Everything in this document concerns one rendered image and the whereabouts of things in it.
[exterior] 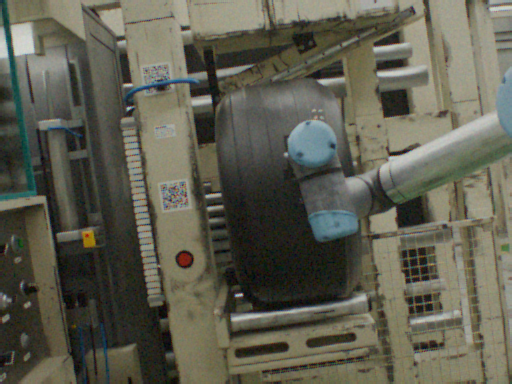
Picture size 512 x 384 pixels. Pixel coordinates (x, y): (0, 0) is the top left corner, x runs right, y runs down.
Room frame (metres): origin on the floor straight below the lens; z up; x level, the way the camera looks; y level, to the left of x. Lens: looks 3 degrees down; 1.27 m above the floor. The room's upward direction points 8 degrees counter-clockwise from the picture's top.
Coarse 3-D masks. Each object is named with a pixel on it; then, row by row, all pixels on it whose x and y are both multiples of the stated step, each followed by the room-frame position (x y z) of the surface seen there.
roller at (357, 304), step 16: (304, 304) 1.49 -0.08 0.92; (320, 304) 1.48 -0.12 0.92; (336, 304) 1.48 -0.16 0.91; (352, 304) 1.47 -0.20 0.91; (368, 304) 1.47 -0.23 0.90; (240, 320) 1.48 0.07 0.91; (256, 320) 1.48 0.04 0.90; (272, 320) 1.48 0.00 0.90; (288, 320) 1.48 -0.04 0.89; (304, 320) 1.48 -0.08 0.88
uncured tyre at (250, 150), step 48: (240, 96) 1.50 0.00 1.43; (288, 96) 1.46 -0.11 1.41; (240, 144) 1.39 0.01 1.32; (240, 192) 1.36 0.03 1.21; (288, 192) 1.35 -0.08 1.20; (240, 240) 1.38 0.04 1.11; (288, 240) 1.36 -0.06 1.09; (336, 240) 1.37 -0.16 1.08; (288, 288) 1.43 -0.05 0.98; (336, 288) 1.45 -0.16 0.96
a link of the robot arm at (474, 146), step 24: (480, 120) 0.95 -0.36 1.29; (432, 144) 1.00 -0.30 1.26; (456, 144) 0.96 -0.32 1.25; (480, 144) 0.94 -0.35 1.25; (504, 144) 0.92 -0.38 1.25; (384, 168) 1.07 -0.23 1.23; (408, 168) 1.02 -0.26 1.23; (432, 168) 0.99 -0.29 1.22; (456, 168) 0.97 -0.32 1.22; (480, 168) 0.97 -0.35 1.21; (384, 192) 1.06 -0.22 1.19; (408, 192) 1.04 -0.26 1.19
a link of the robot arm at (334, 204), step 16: (304, 176) 1.01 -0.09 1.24; (320, 176) 1.00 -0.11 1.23; (336, 176) 1.01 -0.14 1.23; (304, 192) 1.02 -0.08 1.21; (320, 192) 1.00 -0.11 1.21; (336, 192) 1.00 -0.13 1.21; (352, 192) 1.02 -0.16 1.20; (368, 192) 1.05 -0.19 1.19; (320, 208) 1.00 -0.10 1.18; (336, 208) 0.99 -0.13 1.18; (352, 208) 1.01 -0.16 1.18; (368, 208) 1.06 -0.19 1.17; (320, 224) 1.00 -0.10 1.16; (336, 224) 0.99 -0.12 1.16; (352, 224) 1.00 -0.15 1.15; (320, 240) 1.01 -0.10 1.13
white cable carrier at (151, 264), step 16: (128, 128) 1.57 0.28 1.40; (128, 144) 1.57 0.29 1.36; (128, 160) 1.57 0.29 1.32; (144, 176) 1.59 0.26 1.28; (144, 192) 1.61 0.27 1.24; (144, 208) 1.57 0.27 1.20; (144, 224) 1.59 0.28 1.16; (144, 240) 1.57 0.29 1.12; (144, 256) 1.57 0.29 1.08; (144, 272) 1.57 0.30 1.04; (160, 272) 1.61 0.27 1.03; (160, 288) 1.58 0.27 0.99; (160, 304) 1.57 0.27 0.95
